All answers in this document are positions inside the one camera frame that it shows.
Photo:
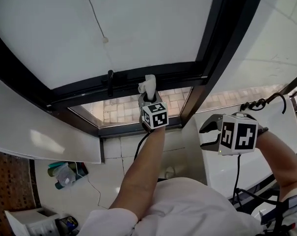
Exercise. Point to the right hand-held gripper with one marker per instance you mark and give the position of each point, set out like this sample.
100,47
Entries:
239,134

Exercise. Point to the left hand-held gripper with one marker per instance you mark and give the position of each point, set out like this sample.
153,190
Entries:
155,117

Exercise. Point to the white cleaning cloth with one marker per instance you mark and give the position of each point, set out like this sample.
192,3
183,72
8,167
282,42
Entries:
149,86

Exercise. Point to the black window frame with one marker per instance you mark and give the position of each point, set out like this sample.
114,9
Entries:
219,33

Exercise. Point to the person's left forearm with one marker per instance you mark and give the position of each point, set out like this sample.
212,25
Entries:
143,171

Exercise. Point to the person's right forearm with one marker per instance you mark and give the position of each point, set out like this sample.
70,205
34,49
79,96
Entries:
280,161

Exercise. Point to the white bathtub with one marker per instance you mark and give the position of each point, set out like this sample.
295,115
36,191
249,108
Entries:
236,171

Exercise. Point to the person's white shoe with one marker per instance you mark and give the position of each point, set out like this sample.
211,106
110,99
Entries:
169,172

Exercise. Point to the person's white shirt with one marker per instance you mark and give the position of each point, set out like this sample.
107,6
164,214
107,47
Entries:
187,205

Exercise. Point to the dark bronze faucet set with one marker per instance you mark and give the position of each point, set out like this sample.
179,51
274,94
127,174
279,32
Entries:
277,97

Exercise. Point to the white roller blind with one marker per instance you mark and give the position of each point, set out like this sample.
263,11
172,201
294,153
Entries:
114,21

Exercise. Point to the black chest rig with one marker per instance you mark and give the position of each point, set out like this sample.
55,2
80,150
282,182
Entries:
273,215

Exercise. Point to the clear plastic bag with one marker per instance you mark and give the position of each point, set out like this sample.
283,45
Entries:
64,176

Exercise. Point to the white box on floor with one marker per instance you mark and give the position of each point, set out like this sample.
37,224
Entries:
28,221

